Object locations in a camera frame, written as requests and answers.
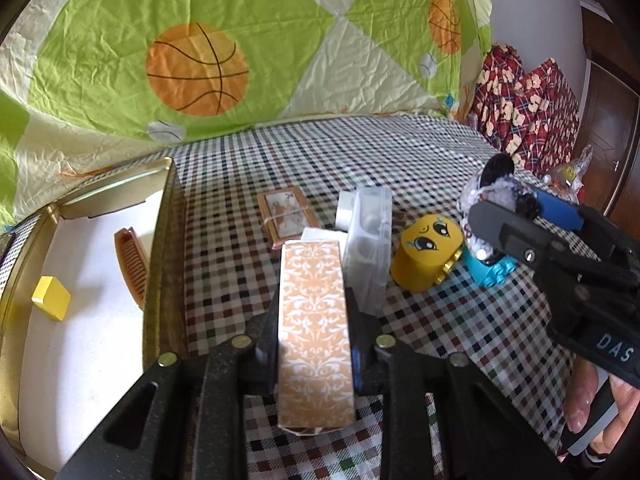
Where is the blue puppy toy block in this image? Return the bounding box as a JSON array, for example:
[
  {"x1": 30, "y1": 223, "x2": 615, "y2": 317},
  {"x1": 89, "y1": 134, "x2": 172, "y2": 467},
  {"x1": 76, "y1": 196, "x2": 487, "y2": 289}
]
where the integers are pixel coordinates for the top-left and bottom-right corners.
[{"x1": 462, "y1": 249, "x2": 518, "y2": 288}]

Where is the sequined black hair claw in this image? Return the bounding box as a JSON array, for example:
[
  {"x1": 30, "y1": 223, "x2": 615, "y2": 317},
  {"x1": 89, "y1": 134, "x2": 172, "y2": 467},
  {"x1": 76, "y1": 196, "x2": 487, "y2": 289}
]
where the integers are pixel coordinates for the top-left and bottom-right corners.
[{"x1": 458, "y1": 153, "x2": 541, "y2": 266}]

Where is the clear plastic package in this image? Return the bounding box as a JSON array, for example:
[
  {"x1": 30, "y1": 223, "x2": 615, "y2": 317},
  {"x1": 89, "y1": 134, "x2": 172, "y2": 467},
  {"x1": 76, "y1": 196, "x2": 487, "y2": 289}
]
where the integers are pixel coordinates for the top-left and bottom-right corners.
[{"x1": 343, "y1": 185, "x2": 393, "y2": 318}]

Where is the orange damask patterned box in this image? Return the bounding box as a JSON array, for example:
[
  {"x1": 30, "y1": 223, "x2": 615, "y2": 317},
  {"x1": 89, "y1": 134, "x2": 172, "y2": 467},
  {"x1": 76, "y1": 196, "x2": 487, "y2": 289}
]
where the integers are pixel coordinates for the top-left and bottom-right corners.
[{"x1": 278, "y1": 240, "x2": 355, "y2": 437}]

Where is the yellow face toy block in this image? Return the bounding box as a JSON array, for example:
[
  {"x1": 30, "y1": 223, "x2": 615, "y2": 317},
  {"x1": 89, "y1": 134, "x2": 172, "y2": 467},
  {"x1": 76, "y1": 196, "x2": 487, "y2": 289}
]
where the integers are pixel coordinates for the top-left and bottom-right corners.
[{"x1": 390, "y1": 214, "x2": 463, "y2": 292}]

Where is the copper framed picture box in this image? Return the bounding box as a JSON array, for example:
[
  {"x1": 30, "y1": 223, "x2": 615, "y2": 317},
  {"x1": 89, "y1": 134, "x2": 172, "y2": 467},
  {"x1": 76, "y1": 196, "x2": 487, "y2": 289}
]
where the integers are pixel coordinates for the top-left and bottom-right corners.
[{"x1": 257, "y1": 186, "x2": 320, "y2": 252}]

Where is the white rectangular block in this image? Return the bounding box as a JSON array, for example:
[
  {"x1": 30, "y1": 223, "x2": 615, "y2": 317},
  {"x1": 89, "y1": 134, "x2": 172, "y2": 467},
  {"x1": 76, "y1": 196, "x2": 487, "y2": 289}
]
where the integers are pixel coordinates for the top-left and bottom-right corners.
[{"x1": 300, "y1": 191, "x2": 356, "y2": 252}]

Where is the person's right hand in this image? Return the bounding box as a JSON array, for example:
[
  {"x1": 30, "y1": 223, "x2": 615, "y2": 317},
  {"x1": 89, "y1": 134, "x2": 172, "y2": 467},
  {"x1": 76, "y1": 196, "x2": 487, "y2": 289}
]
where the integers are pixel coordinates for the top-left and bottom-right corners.
[{"x1": 563, "y1": 358, "x2": 640, "y2": 463}]

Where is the clear plastic bag with toys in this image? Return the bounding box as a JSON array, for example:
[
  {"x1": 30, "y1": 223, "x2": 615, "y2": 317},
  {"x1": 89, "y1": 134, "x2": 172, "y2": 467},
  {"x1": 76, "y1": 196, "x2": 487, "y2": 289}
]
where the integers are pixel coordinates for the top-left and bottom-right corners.
[{"x1": 542, "y1": 144, "x2": 592, "y2": 204}]

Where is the checkered tablecloth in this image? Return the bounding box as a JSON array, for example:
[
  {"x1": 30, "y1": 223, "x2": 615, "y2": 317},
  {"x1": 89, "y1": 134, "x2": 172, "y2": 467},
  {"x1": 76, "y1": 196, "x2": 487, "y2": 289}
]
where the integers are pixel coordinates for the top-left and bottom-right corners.
[{"x1": 0, "y1": 112, "x2": 601, "y2": 480}]

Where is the brown wooden door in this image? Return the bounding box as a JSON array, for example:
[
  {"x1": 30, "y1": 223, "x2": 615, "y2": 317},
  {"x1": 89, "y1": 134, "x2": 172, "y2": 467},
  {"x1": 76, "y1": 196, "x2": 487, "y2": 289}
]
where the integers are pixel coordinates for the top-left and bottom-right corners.
[{"x1": 572, "y1": 0, "x2": 640, "y2": 226}]

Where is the red plaid floral cushion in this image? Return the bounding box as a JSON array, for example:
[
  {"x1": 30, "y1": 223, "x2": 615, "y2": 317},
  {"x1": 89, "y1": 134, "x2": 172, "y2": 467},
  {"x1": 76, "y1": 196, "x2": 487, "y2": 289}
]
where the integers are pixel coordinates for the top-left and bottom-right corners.
[{"x1": 469, "y1": 44, "x2": 526, "y2": 155}]

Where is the brown wooden comb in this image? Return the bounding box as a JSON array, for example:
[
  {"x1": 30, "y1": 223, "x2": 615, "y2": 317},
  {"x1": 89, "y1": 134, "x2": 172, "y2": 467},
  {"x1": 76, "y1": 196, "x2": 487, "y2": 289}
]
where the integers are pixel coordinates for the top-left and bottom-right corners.
[{"x1": 114, "y1": 228, "x2": 149, "y2": 310}]

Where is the gold metal tin box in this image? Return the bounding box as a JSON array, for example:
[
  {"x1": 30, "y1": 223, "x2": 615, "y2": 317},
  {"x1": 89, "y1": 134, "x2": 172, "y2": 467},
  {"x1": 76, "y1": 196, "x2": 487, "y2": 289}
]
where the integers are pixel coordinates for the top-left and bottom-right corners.
[{"x1": 1, "y1": 157, "x2": 186, "y2": 479}]

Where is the yellow cube block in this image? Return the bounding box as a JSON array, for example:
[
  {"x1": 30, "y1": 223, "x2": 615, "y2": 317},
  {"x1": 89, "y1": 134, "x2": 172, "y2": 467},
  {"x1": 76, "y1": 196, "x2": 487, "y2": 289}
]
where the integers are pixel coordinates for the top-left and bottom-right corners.
[{"x1": 32, "y1": 275, "x2": 72, "y2": 322}]

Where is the green basketball bedsheet backdrop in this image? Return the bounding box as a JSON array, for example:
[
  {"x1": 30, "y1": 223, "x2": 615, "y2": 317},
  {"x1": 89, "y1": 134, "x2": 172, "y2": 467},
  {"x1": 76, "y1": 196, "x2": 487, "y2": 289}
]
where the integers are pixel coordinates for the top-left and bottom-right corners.
[{"x1": 1, "y1": 0, "x2": 492, "y2": 226}]

